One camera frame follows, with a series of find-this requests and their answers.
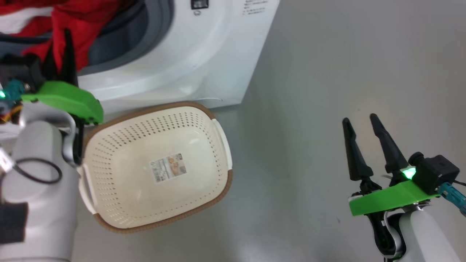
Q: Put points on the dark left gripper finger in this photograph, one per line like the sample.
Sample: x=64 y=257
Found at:
x=51 y=65
x=69 y=62

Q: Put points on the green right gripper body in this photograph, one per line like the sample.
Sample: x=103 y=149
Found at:
x=393 y=200

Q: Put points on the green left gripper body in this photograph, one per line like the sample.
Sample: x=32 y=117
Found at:
x=69 y=98

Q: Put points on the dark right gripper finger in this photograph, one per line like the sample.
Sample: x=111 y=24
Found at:
x=391 y=153
x=356 y=160

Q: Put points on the red and white garment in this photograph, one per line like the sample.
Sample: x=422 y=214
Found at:
x=87 y=22

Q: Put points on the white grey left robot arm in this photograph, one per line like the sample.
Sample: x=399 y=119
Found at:
x=40 y=218

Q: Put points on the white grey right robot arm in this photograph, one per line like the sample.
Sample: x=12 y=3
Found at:
x=426 y=240

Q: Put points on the grey rubber door gasket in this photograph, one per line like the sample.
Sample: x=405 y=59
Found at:
x=160 y=29

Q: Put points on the basket product label sticker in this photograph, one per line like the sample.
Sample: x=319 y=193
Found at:
x=168 y=168

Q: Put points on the cream laundry basket brown rim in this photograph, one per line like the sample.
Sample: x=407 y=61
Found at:
x=145 y=203

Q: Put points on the white front-load washing machine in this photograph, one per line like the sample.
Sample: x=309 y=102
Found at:
x=204 y=54

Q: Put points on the black door lock latch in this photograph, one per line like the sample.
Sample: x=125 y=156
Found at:
x=199 y=3

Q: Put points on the printed warning text label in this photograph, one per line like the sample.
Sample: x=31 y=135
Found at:
x=255 y=6

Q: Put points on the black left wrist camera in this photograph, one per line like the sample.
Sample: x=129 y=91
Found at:
x=22 y=71

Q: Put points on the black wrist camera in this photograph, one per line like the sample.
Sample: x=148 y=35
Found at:
x=435 y=173
x=22 y=71

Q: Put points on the teal left camera connector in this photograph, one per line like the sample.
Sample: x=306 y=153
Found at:
x=12 y=91

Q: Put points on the teal camera connector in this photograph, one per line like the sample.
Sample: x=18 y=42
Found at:
x=12 y=91
x=453 y=196

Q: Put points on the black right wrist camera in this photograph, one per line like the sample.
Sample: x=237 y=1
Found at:
x=435 y=173

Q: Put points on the teal right camera connector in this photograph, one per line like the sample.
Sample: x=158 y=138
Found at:
x=453 y=196

